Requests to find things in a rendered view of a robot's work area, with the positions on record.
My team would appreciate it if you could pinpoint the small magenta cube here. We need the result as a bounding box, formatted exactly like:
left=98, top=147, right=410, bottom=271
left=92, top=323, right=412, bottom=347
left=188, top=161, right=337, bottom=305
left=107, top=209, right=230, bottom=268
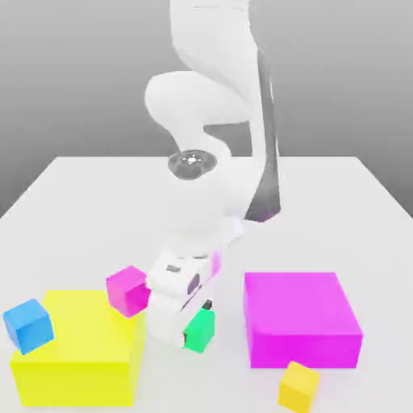
left=105, top=265, right=152, bottom=319

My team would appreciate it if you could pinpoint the large magenta box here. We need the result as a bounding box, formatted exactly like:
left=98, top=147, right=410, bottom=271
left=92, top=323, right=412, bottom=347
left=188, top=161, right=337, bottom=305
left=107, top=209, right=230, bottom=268
left=244, top=271, right=365, bottom=370

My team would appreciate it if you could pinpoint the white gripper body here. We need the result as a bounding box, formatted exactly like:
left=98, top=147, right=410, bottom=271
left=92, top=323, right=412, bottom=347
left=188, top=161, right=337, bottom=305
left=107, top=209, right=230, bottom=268
left=148, top=248, right=228, bottom=349

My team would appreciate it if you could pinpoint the small yellow cube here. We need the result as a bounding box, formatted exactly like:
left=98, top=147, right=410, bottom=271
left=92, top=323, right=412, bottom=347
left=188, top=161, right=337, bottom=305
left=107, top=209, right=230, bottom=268
left=277, top=361, right=321, bottom=413

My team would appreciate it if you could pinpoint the large yellow box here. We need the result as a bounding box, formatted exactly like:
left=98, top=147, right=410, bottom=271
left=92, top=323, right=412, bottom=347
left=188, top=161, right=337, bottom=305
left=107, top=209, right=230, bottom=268
left=9, top=289, right=147, bottom=408

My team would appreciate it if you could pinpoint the small green cube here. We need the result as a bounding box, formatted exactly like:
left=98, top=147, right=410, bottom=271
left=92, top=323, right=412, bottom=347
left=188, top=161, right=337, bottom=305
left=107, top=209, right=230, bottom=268
left=182, top=307, right=216, bottom=354

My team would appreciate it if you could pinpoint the small blue cube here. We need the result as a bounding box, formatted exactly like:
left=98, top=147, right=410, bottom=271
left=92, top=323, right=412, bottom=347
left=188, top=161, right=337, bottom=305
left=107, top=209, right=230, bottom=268
left=2, top=298, right=56, bottom=357

